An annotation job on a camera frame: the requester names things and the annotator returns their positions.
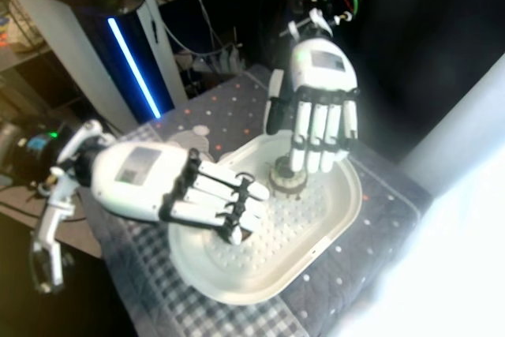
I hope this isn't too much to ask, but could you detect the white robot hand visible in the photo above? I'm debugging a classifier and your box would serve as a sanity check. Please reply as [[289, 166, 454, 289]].
[[264, 36, 361, 174], [88, 141, 271, 246]]

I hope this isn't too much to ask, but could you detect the white perforated plastic tray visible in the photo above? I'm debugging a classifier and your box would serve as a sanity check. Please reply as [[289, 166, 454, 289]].
[[167, 130, 363, 306]]

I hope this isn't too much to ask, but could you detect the grey quilt with printed bear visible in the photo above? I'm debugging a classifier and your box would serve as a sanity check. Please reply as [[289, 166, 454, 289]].
[[77, 62, 435, 337]]

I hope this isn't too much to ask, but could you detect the white tower with blue light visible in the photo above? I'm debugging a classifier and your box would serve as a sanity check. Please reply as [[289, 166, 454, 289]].
[[10, 0, 189, 125]]

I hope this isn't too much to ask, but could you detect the large white panel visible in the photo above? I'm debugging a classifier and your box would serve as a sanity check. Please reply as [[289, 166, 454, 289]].
[[331, 51, 505, 337]]

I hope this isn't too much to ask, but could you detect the grey cable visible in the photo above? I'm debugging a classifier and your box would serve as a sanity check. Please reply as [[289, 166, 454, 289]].
[[155, 0, 228, 58]]

